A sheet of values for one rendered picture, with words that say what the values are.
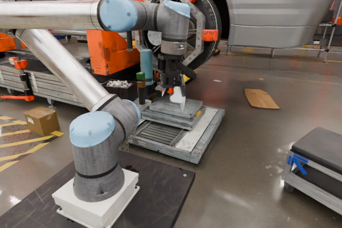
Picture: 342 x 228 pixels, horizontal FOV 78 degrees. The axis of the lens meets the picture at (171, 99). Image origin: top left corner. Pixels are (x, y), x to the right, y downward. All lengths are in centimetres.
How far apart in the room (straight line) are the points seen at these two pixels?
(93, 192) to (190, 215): 62
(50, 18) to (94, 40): 103
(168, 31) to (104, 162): 49
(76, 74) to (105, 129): 31
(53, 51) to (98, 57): 84
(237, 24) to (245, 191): 118
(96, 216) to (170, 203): 29
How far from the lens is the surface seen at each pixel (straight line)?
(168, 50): 73
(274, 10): 177
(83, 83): 93
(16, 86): 310
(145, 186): 100
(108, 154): 78
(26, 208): 108
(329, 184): 155
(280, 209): 143
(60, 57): 97
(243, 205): 138
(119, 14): 62
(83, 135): 73
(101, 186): 84
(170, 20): 72
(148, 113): 190
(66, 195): 92
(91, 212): 83
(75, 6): 72
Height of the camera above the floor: 100
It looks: 23 degrees down
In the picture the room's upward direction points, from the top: straight up
